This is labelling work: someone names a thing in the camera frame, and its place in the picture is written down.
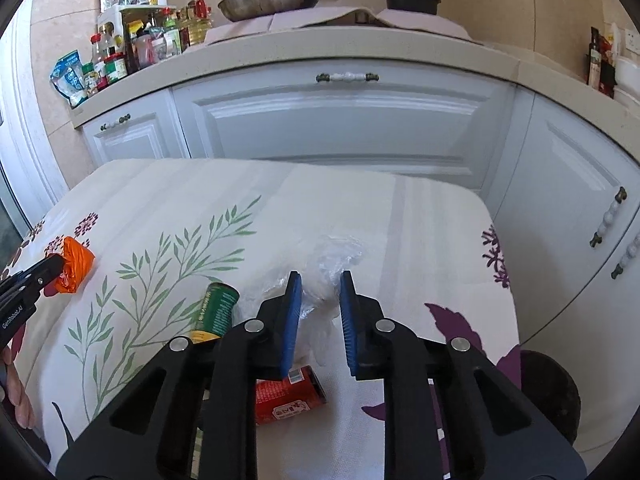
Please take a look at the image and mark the small orange wrapper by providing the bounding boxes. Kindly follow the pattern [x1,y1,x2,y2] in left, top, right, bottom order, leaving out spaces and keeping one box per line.
[53,236,94,294]

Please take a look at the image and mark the red small bottle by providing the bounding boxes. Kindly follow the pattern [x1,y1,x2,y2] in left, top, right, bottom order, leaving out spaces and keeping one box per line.
[255,365,326,426]

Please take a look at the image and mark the green yellow small bottle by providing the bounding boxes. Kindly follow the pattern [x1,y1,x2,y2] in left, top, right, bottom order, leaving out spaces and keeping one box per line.
[189,282,240,344]

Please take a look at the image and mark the clear plastic bag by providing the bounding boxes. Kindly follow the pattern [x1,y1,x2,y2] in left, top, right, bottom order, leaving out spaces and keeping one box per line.
[232,235,366,366]

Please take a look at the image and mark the black trash bin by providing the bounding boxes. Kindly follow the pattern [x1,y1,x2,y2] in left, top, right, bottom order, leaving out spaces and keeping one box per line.
[521,350,582,444]

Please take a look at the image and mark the person's left hand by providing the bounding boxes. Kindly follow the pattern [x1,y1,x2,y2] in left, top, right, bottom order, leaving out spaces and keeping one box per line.
[1,348,36,429]

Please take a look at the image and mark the floral tablecloth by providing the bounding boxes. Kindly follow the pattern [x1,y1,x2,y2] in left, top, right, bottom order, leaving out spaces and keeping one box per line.
[6,159,520,479]

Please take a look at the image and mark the blue white snack bag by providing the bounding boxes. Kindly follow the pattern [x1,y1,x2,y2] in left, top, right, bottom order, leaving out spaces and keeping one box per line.
[49,50,87,108]

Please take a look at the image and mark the white spice rack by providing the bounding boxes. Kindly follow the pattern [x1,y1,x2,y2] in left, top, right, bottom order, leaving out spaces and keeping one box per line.
[96,4,176,63]

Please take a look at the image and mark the yellow cooking oil bottle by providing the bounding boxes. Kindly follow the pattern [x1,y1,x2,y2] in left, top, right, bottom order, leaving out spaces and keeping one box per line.
[186,0,213,46]

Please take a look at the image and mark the stacked white bowls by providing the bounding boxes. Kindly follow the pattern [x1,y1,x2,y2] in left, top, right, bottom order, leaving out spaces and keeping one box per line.
[614,56,639,115]

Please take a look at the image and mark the dark olive oil bottle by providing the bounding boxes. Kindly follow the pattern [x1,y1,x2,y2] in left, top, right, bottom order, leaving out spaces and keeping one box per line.
[587,27,601,90]

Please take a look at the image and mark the pink stove cover cloth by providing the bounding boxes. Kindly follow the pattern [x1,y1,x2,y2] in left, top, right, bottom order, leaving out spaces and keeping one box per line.
[204,6,473,46]

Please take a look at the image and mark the black clay pot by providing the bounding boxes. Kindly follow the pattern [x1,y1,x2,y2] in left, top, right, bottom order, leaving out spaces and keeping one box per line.
[385,0,442,15]

